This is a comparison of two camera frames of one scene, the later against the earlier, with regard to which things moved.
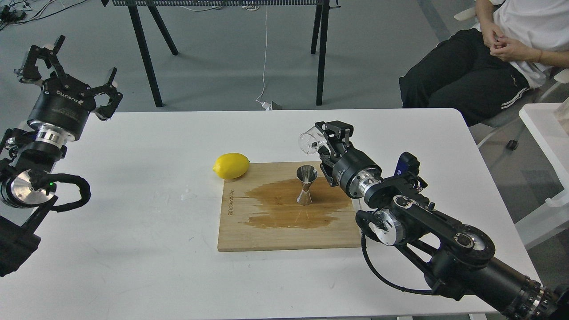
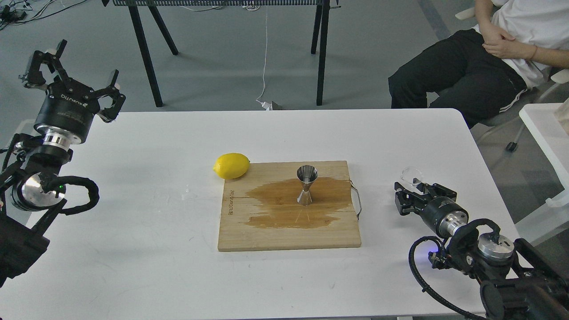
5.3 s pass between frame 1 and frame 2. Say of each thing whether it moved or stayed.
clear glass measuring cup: moved
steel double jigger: stayed
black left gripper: stayed
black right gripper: moved
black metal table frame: stayed
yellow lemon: stayed
